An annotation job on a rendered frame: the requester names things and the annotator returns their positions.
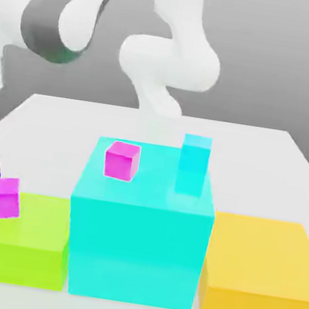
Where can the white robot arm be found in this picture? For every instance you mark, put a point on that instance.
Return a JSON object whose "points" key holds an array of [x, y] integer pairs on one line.
{"points": [[171, 62]]}

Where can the small magenta cube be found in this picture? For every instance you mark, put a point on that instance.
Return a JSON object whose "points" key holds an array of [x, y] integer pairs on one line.
{"points": [[121, 162], [2, 201]]}

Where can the small cyan cube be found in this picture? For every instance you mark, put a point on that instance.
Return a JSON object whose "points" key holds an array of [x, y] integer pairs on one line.
{"points": [[195, 152]]}

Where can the large lime box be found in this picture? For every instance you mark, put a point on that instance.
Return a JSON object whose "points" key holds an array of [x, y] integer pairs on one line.
{"points": [[17, 251]]}

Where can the large cyan box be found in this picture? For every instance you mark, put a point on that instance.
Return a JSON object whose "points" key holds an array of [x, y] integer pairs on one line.
{"points": [[137, 241]]}

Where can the large orange box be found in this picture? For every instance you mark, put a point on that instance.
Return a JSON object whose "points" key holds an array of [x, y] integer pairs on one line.
{"points": [[260, 265]]}

